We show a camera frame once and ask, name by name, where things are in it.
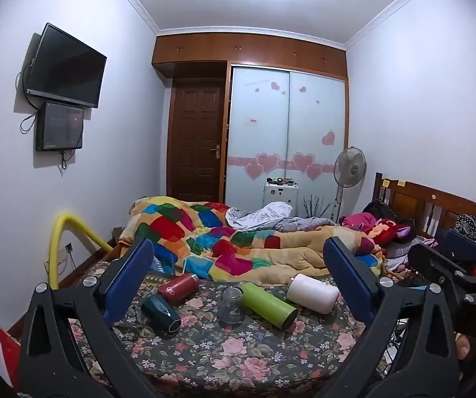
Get clear glass cup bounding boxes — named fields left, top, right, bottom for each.
left=217, top=286, right=246, bottom=327

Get grey pillow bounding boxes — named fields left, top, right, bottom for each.
left=386, top=236, right=433, bottom=260

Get black bag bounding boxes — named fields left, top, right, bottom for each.
left=362, top=199, right=398, bottom=220

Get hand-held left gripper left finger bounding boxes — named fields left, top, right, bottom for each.
left=16, top=237, right=168, bottom=398

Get wooden bed headboard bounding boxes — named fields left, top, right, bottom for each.
left=373, top=173, right=476, bottom=249

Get grey cloth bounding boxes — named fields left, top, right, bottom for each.
left=225, top=201, right=338, bottom=233

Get floral bed sheet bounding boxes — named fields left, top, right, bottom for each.
left=68, top=274, right=392, bottom=398

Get standing electric fan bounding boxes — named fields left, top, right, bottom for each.
left=332, top=146, right=367, bottom=222

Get green bottle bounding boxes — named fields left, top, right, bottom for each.
left=240, top=282, right=299, bottom=330

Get black television cable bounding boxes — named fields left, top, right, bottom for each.
left=14, top=61, right=40, bottom=134

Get small wall-mounted black monitor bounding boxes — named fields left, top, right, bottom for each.
left=36, top=101, right=85, bottom=152

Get person's right hand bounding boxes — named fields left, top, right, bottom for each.
left=455, top=335, right=471, bottom=361

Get wall-mounted black television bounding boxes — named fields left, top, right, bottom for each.
left=26, top=23, right=107, bottom=109

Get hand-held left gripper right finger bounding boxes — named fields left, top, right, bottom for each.
left=317, top=236, right=462, bottom=398

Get dark dried twigs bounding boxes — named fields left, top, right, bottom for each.
left=302, top=194, right=334, bottom=220

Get pink clothing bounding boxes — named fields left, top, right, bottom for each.
left=341, top=212, right=377, bottom=232

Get wooden overhead cabinet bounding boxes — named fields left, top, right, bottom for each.
left=152, top=35, right=348, bottom=79

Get white cup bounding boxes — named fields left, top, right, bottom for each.
left=286, top=274, right=340, bottom=315

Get small white cabinet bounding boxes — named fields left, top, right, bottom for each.
left=263, top=179, right=299, bottom=209

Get brown wooden door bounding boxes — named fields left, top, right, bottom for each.
left=167, top=79, right=227, bottom=204

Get red paper bag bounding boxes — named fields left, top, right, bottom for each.
left=0, top=328, right=21, bottom=390

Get yellow foam tube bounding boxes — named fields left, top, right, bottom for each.
left=46, top=211, right=114, bottom=291

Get colourful patchwork blanket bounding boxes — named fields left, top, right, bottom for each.
left=118, top=197, right=388, bottom=287

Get black patterned cloth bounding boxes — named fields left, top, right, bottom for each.
left=453, top=214, right=476, bottom=241

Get red bottle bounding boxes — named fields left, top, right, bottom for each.
left=157, top=274, right=200, bottom=304

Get wardrobe with heart stickers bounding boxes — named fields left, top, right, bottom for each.
left=223, top=64, right=348, bottom=218

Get dark green cup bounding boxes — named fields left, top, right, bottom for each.
left=141, top=294, right=181, bottom=334

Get red plush toy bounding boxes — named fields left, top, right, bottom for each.
left=368, top=218, right=413, bottom=245

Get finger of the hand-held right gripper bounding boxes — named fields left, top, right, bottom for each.
left=443, top=228, right=476, bottom=278
left=408, top=242, right=476, bottom=299

